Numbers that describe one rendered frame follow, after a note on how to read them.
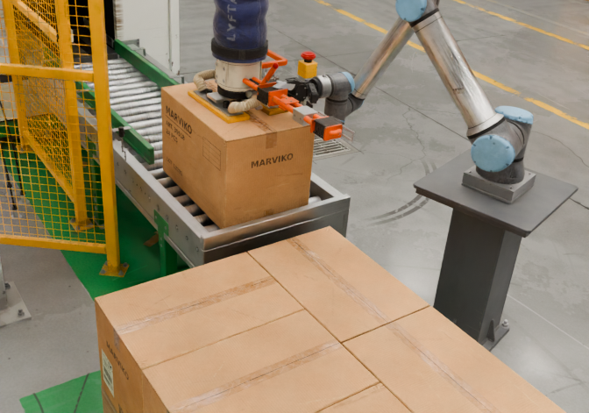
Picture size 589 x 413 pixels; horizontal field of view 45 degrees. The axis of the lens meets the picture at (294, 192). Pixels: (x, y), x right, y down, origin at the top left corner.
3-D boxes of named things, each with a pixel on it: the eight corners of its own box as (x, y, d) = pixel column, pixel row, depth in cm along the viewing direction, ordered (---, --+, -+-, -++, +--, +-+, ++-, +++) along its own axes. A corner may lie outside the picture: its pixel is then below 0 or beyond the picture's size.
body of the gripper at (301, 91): (282, 96, 278) (307, 92, 284) (294, 104, 272) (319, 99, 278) (283, 78, 274) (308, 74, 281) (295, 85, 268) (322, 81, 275)
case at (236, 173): (162, 169, 321) (160, 87, 302) (239, 153, 342) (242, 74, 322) (223, 233, 278) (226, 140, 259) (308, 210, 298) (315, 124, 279)
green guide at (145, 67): (114, 52, 461) (113, 38, 457) (130, 50, 466) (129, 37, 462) (236, 146, 347) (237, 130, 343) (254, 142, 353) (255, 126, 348)
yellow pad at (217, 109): (187, 95, 297) (187, 83, 294) (208, 91, 302) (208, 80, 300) (227, 124, 273) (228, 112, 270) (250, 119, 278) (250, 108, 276)
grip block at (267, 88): (255, 99, 270) (256, 84, 268) (276, 96, 276) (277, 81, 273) (266, 107, 265) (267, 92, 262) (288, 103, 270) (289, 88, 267)
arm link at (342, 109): (351, 122, 297) (354, 94, 291) (338, 131, 288) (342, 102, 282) (330, 116, 301) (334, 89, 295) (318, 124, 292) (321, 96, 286)
